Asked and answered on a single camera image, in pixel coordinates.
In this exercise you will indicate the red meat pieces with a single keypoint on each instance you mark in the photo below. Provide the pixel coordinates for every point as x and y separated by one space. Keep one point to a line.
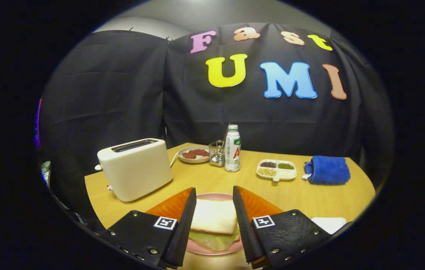
195 153

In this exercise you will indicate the green lettuce leaf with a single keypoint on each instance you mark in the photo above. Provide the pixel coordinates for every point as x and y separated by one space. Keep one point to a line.
214 242

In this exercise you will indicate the black backdrop cloth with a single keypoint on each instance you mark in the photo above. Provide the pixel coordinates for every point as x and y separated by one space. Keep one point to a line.
122 97

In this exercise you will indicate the blue towel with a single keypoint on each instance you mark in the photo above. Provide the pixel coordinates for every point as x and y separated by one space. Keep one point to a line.
328 170

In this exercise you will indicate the green cup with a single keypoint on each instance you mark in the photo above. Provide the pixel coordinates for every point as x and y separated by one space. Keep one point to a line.
46 167

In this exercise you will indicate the glass jar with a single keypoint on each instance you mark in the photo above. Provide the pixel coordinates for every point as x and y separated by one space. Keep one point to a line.
217 155

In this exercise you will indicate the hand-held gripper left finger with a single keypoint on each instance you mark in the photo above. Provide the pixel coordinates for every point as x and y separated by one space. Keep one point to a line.
184 228

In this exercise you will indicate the white toaster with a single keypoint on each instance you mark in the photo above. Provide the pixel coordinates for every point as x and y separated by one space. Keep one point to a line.
137 172

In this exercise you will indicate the toasted bread slice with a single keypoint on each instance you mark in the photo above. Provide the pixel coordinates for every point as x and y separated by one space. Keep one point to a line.
214 215

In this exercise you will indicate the white drink bottle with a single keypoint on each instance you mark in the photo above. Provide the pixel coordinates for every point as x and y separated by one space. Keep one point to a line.
232 153

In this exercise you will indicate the yellow beans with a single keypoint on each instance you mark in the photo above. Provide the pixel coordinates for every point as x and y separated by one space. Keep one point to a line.
267 172

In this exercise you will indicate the computer monitor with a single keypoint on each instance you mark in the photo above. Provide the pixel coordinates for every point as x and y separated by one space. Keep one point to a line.
38 123

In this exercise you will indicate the white divided dish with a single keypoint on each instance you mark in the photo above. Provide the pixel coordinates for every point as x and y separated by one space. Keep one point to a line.
287 174

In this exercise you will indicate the green beans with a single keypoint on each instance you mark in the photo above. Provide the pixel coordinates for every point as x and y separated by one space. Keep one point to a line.
286 165

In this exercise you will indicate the small beige plate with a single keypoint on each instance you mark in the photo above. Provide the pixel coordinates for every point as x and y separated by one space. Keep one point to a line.
193 160

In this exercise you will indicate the dark beans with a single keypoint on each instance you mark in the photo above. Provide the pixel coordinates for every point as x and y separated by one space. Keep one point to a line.
268 164

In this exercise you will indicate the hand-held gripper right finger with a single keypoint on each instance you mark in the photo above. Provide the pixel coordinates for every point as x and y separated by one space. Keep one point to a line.
244 228

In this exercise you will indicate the pink plate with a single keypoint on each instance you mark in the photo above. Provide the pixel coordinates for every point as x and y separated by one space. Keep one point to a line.
212 196

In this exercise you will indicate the white plate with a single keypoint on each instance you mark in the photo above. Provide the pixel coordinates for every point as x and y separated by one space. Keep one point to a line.
328 224

